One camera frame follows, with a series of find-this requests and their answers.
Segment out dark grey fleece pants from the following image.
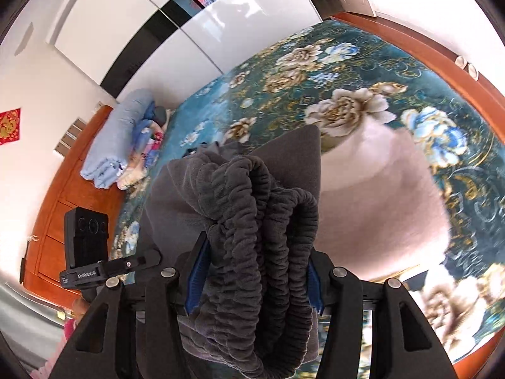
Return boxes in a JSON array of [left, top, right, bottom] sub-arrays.
[[138, 126, 321, 378]]

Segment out blue floral bed cover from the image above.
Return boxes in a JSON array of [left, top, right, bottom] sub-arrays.
[[112, 20, 504, 362]]

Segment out orange wooden headboard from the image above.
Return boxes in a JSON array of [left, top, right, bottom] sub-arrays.
[[20, 105, 126, 310]]

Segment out white glossy wardrobe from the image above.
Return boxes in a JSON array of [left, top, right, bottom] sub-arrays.
[[48, 0, 321, 108]]

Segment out floral folded blanket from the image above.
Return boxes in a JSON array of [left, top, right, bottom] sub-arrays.
[[116, 103, 170, 191]]

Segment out pink white cloth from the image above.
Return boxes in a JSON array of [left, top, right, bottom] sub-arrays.
[[30, 319, 78, 379]]

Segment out pink fleece garment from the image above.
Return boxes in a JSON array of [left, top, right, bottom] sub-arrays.
[[315, 117, 450, 281]]

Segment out light blue folded quilt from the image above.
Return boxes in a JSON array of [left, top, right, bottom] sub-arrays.
[[80, 89, 154, 189]]

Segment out red paper wall decoration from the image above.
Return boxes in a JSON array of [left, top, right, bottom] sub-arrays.
[[0, 108, 21, 146]]

